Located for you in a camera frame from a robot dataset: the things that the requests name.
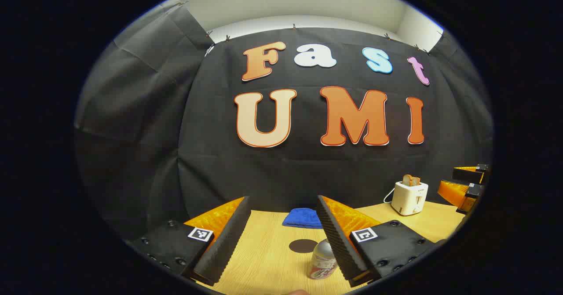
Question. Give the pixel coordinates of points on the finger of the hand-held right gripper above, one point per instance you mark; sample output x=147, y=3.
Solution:
x=470, y=174
x=457, y=194

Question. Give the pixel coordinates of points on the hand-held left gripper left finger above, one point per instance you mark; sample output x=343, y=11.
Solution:
x=224, y=246

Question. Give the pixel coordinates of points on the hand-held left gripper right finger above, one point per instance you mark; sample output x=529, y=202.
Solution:
x=336, y=242

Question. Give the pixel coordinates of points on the silver water bottle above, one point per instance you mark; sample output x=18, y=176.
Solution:
x=320, y=262

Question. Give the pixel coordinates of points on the dark round coaster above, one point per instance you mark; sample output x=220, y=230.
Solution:
x=301, y=245

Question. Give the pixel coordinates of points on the blue folded towel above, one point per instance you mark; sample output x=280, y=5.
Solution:
x=302, y=218

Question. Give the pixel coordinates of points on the brown toast slice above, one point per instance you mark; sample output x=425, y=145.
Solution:
x=411, y=180

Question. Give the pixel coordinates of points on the white toaster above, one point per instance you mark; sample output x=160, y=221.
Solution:
x=408, y=200

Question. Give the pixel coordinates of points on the black backdrop cloth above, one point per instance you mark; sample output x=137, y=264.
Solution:
x=211, y=163

